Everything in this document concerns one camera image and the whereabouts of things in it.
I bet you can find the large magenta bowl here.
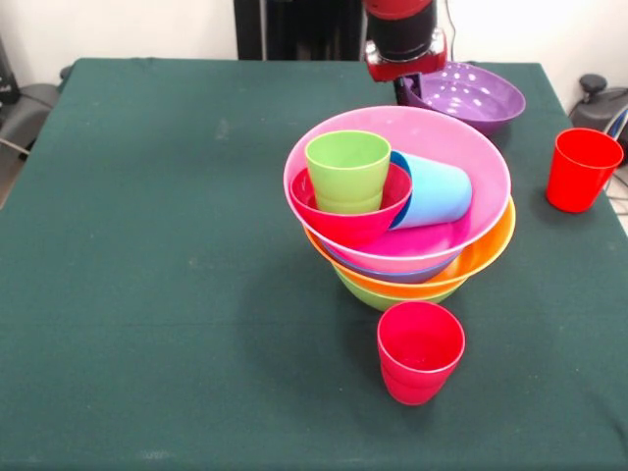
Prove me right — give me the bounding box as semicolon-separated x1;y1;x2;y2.
283;105;512;274

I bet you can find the blue cup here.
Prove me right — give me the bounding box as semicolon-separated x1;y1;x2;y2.
389;149;474;231

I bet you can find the green cup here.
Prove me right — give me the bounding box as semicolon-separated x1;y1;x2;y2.
303;130;393;216

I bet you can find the dark green tablecloth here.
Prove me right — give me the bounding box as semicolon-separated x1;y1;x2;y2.
0;57;628;471

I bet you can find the black hanging cable with plug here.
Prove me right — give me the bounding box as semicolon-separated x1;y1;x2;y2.
444;0;458;63

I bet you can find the crimson pink cup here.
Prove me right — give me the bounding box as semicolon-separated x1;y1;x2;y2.
377;299;466;406

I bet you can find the green bowl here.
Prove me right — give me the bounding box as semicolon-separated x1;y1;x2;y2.
336;267;460;312

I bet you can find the red cup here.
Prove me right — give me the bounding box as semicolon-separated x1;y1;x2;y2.
546;128;625;214

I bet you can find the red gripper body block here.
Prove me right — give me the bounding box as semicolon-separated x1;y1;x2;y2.
366;46;449;83

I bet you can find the small crimson pink bowl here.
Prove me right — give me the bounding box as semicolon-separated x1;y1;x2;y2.
288;164;413;249

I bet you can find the large orange bowl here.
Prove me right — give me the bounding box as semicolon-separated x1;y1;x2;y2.
303;198;518;300

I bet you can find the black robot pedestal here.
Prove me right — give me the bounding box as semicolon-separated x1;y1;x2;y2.
234;0;369;63

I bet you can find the blue bowl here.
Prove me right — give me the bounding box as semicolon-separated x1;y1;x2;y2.
323;242;460;285

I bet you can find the purple bowl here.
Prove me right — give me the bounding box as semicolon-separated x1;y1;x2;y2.
404;62;527;137

